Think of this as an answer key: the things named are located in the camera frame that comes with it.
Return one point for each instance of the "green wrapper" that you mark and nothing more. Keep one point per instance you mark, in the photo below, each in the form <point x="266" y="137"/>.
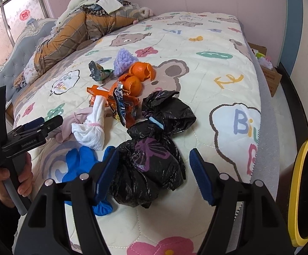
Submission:
<point x="98" y="70"/>

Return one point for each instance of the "grey mattress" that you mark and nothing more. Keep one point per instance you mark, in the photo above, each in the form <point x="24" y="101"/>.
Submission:
<point x="268" y="127"/>

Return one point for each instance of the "cardboard box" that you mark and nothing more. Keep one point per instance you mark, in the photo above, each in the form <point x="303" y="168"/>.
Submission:
<point x="272" y="77"/>

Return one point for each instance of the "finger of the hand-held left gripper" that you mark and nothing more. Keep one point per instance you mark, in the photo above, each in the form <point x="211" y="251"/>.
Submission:
<point x="54" y="123"/>
<point x="34" y="123"/>

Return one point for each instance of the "blue white packet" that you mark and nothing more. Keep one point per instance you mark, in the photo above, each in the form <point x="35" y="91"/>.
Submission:
<point x="156" y="121"/>

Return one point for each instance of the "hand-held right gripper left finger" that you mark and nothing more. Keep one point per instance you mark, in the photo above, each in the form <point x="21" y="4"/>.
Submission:
<point x="107" y="175"/>

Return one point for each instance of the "blue door frame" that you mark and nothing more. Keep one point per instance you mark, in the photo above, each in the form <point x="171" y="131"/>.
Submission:
<point x="293" y="18"/>

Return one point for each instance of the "orange snack wrapper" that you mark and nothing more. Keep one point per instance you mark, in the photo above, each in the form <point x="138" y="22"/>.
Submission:
<point x="101" y="93"/>

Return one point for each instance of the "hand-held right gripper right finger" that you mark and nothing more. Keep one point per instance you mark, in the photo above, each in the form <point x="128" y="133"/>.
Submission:
<point x="200" y="175"/>

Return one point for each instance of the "dark bed frame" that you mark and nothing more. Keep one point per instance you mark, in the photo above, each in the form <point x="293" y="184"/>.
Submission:
<point x="294" y="106"/>

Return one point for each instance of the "pile of dark clothes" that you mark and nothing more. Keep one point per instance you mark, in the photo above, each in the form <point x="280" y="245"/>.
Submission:
<point x="108" y="2"/>

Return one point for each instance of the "purple fluffy sponge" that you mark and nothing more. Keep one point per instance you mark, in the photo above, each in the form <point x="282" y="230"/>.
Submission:
<point x="123" y="59"/>

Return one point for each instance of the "black plastic bag purple print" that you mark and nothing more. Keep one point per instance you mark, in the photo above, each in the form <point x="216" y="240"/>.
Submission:
<point x="146" y="170"/>

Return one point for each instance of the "white cloth with pink band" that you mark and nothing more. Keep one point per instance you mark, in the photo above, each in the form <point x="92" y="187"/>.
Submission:
<point x="90" y="130"/>

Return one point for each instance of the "printed bear quilt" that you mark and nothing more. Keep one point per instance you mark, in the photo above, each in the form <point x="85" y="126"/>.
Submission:
<point x="201" y="85"/>

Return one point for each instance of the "person's left hand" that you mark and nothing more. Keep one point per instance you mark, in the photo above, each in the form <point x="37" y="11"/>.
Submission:
<point x="0" y="188"/>

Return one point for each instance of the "brown plaid folded quilt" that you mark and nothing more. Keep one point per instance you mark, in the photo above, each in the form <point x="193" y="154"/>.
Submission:
<point x="71" y="37"/>

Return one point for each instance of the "round orange peel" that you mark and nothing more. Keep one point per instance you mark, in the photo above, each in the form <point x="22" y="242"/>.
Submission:
<point x="139" y="70"/>

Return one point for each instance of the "window with red stickers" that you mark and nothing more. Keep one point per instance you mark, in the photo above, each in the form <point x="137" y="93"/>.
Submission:
<point x="13" y="13"/>

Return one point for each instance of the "pink white plush toy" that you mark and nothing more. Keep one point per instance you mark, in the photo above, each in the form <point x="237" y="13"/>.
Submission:
<point x="146" y="12"/>

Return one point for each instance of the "grey tufted headboard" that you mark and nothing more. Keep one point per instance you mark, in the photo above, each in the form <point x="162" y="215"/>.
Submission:
<point x="18" y="53"/>

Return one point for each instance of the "blue rubber glove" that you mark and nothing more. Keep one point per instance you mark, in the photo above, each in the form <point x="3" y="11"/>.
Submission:
<point x="77" y="162"/>

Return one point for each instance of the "silver blue foil wrapper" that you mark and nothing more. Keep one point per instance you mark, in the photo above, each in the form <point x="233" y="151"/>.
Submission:
<point x="120" y="103"/>

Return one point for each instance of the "floral white pillow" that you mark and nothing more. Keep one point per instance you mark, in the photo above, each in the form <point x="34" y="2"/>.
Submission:
<point x="29" y="73"/>

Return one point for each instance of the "plain black plastic bag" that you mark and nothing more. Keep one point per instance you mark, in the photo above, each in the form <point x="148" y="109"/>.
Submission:
<point x="170" y="109"/>

